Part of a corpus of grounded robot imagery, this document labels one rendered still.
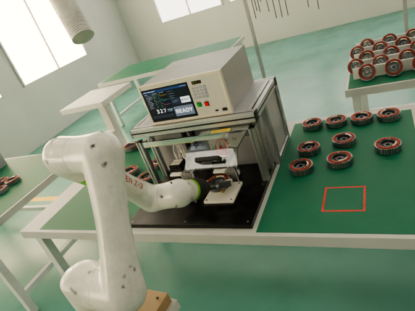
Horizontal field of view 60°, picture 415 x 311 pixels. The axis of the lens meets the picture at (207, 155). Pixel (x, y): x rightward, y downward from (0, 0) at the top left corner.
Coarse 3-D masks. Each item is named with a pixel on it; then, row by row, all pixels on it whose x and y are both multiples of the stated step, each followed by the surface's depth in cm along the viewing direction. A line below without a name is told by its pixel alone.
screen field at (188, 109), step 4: (188, 104) 167; (192, 104) 166; (176, 108) 170; (180, 108) 170; (184, 108) 169; (188, 108) 168; (192, 108) 167; (176, 112) 172; (180, 112) 171; (184, 112) 170; (188, 112) 169; (192, 112) 168
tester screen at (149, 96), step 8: (168, 88) 166; (176, 88) 165; (184, 88) 163; (144, 96) 174; (152, 96) 172; (160, 96) 170; (168, 96) 169; (176, 96) 167; (152, 104) 174; (160, 104) 173; (168, 104) 171; (176, 104) 169; (184, 104) 168; (152, 112) 177; (168, 112) 173
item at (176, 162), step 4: (176, 160) 183; (180, 160) 181; (184, 160) 182; (172, 164) 181; (176, 164) 179; (180, 164) 179; (184, 164) 182; (172, 168) 181; (176, 168) 180; (180, 168) 179; (184, 168) 181; (172, 172) 182; (176, 172) 181; (180, 172) 179
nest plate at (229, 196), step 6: (234, 186) 171; (240, 186) 171; (210, 192) 173; (228, 192) 168; (234, 192) 167; (210, 198) 169; (216, 198) 167; (222, 198) 166; (228, 198) 164; (234, 198) 163
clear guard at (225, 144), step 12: (204, 132) 165; (228, 132) 157; (240, 132) 153; (192, 144) 158; (204, 144) 154; (216, 144) 150; (228, 144) 146; (192, 156) 151; (204, 156) 148; (228, 156) 143; (192, 168) 149; (204, 168) 147; (216, 168) 144
